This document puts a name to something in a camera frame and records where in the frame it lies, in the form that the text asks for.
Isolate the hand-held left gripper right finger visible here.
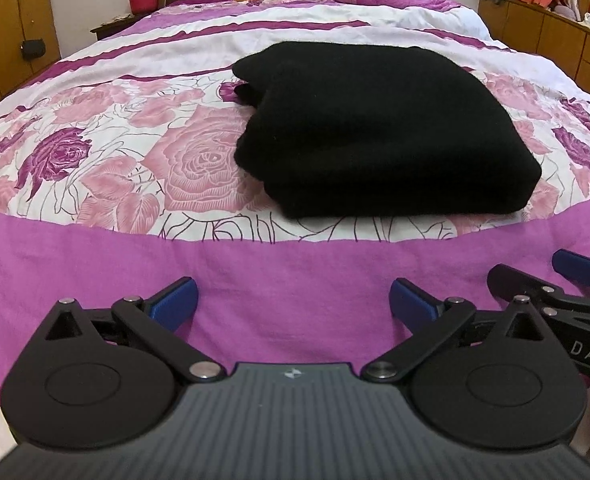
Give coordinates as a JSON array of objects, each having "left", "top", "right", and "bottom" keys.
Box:
[{"left": 365, "top": 277, "right": 546, "bottom": 382}]

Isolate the wooden wardrobe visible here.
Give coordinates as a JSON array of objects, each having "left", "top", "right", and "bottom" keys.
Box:
[{"left": 0, "top": 0, "right": 62, "bottom": 121}]

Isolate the dark wooden nightstand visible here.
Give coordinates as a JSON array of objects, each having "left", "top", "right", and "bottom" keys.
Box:
[{"left": 91, "top": 12, "right": 144, "bottom": 41}]

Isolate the floral purple bed cover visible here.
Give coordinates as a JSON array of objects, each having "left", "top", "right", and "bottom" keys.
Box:
[{"left": 0, "top": 0, "right": 590, "bottom": 408}]

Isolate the black sweater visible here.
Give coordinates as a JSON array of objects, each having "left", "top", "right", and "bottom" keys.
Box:
[{"left": 232, "top": 40, "right": 544, "bottom": 220}]

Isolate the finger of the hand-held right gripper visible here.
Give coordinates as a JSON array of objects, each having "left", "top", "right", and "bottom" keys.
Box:
[
  {"left": 551, "top": 248, "right": 590, "bottom": 290},
  {"left": 487, "top": 263, "right": 580, "bottom": 312}
]

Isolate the wooden cabinet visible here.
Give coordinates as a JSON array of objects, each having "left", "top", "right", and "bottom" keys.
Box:
[{"left": 477, "top": 0, "right": 590, "bottom": 111}]

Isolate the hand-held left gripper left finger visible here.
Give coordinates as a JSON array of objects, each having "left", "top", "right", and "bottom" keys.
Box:
[{"left": 45, "top": 276, "right": 226, "bottom": 382}]

